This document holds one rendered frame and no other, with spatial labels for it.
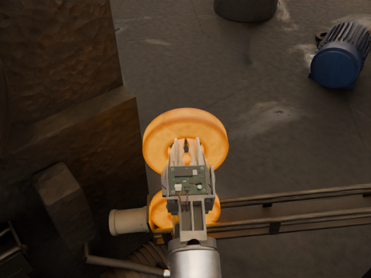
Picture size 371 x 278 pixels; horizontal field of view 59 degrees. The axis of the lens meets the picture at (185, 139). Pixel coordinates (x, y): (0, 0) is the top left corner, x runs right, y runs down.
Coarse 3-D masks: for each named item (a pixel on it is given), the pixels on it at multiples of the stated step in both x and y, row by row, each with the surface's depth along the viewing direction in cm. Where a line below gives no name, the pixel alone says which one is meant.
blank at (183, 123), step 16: (176, 112) 56; (192, 112) 56; (160, 128) 56; (176, 128) 56; (192, 128) 56; (208, 128) 56; (224, 128) 60; (144, 144) 58; (160, 144) 58; (208, 144) 59; (224, 144) 59; (160, 160) 61; (208, 160) 62
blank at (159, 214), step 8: (160, 192) 71; (152, 200) 73; (160, 200) 70; (216, 200) 72; (152, 208) 71; (160, 208) 71; (216, 208) 72; (152, 216) 73; (160, 216) 73; (168, 216) 73; (208, 216) 74; (216, 216) 75; (160, 224) 76; (168, 224) 76
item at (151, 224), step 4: (148, 196) 76; (148, 200) 75; (148, 204) 74; (148, 208) 73; (148, 212) 73; (148, 216) 72; (148, 220) 71; (148, 224) 72; (152, 224) 76; (152, 228) 75; (156, 228) 81; (152, 232) 74; (152, 236) 75; (156, 240) 78; (156, 244) 78
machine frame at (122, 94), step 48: (0, 0) 54; (48, 0) 58; (96, 0) 64; (0, 48) 58; (48, 48) 63; (96, 48) 70; (48, 96) 69; (96, 96) 77; (48, 144) 69; (96, 144) 78; (0, 192) 69; (96, 192) 88; (144, 192) 103; (48, 240) 87; (144, 240) 122
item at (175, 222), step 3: (174, 216) 56; (177, 216) 56; (174, 219) 54; (177, 219) 54; (174, 222) 52; (177, 222) 52; (174, 225) 51; (177, 225) 50; (174, 228) 50; (177, 228) 50; (174, 231) 50; (177, 231) 50; (174, 234) 50; (177, 234) 50; (174, 237) 50; (177, 237) 50
